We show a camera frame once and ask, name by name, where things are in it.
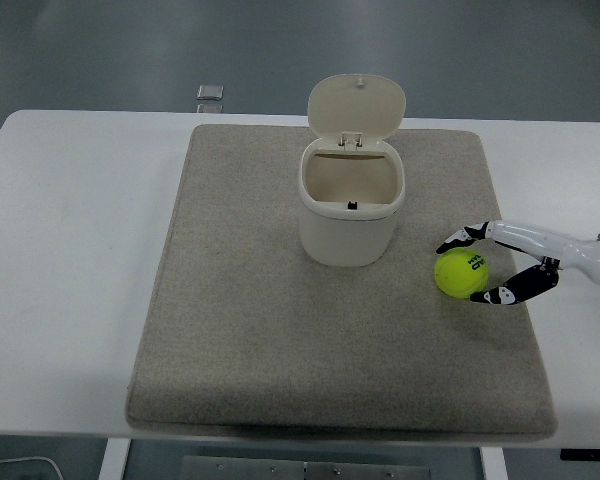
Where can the white table leg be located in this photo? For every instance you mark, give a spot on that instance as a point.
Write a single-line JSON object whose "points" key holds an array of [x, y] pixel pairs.
{"points": [[492, 464], [114, 460]]}

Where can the silver floor plate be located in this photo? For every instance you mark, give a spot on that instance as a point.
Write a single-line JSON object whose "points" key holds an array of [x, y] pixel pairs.
{"points": [[210, 91], [209, 108]]}

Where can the yellow tennis ball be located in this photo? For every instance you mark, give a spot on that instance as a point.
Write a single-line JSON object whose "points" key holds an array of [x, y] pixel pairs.
{"points": [[457, 275]]}

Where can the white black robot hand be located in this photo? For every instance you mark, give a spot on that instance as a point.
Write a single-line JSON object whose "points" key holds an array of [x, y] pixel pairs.
{"points": [[580, 252]]}

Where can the black table control panel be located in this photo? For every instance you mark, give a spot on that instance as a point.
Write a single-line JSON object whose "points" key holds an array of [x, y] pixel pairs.
{"points": [[590, 454]]}

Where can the cream bin with flip lid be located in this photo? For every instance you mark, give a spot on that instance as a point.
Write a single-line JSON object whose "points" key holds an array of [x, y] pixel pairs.
{"points": [[347, 230]]}

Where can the beige felt mat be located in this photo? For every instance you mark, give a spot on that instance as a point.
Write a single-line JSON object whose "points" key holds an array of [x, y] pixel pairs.
{"points": [[260, 310]]}

